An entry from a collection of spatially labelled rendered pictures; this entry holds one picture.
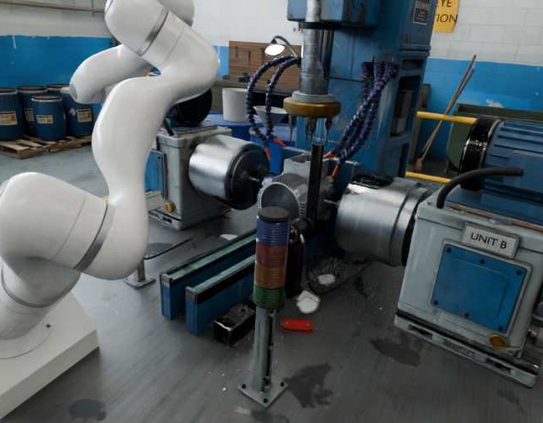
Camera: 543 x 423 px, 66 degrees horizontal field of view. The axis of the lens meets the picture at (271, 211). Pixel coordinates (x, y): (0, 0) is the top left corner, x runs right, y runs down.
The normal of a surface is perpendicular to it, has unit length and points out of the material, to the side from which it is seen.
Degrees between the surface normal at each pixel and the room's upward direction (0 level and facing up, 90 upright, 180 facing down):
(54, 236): 90
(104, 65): 68
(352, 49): 90
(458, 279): 90
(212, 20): 90
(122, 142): 61
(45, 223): 76
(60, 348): 45
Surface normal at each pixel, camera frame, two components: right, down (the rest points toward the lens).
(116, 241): 0.58, -0.01
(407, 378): 0.06, -0.92
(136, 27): 0.23, 0.50
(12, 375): 0.67, -0.50
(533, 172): -0.62, 0.27
